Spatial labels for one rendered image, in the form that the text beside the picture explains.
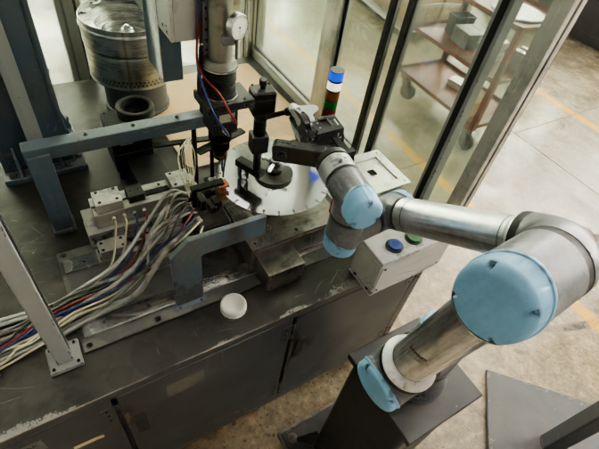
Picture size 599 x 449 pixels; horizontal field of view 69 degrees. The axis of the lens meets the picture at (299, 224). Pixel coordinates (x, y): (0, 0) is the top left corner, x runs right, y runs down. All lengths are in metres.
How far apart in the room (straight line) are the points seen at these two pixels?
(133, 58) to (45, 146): 0.53
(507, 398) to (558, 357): 0.41
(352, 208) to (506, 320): 0.33
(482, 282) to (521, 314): 0.06
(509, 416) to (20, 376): 1.79
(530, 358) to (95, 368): 1.90
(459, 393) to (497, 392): 0.97
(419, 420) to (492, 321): 0.58
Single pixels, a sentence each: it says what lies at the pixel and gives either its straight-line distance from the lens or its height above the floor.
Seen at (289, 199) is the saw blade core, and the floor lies 0.95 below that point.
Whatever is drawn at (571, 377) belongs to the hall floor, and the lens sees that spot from 2.48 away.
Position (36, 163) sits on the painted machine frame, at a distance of 1.27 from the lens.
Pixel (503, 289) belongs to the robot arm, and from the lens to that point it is 0.60.
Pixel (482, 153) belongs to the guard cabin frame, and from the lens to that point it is 1.26.
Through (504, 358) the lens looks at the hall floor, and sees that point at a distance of 2.33.
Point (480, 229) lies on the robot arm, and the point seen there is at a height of 1.27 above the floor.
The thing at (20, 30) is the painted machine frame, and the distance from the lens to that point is 1.43.
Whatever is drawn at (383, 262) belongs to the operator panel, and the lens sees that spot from 1.18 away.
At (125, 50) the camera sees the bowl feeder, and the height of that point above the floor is 1.05.
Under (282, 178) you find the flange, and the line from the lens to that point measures 1.24.
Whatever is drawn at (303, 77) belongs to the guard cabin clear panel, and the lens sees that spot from 1.93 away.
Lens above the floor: 1.77
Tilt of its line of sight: 46 degrees down
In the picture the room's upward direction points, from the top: 11 degrees clockwise
